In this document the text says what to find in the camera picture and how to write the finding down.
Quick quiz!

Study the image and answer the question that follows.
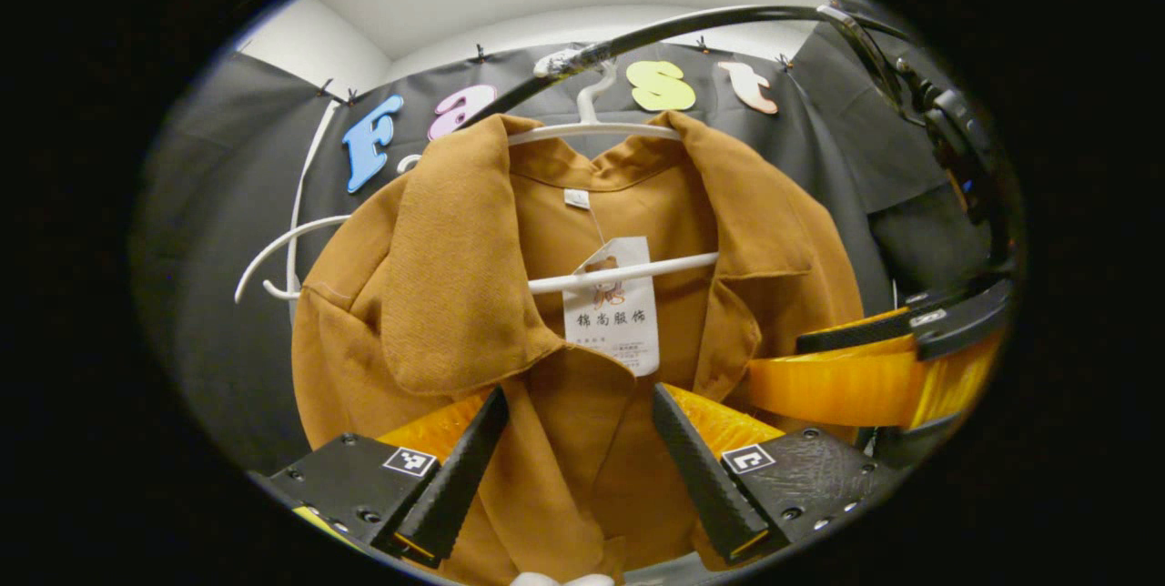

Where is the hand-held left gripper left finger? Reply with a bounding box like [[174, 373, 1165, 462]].
[[250, 386, 511, 569]]

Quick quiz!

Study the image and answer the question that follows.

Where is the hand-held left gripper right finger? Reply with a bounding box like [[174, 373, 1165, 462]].
[[651, 382, 897, 564]]

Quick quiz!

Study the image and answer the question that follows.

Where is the white paper clothing tag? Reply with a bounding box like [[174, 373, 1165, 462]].
[[562, 237, 661, 378]]

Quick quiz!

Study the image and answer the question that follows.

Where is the brown collared shirt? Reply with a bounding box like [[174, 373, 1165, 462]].
[[291, 111, 866, 586]]

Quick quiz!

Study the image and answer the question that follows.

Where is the white shirt hanger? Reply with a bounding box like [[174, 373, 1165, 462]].
[[506, 58, 722, 296]]

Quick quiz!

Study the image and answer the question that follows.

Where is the empty white clothes hanger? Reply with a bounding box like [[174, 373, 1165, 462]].
[[235, 154, 424, 303]]

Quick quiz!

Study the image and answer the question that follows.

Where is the black metal clothes rack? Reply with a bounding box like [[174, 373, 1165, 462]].
[[464, 4, 911, 127]]

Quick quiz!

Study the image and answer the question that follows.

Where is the black backdrop cloth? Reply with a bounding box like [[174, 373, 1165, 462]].
[[132, 17, 1002, 478]]

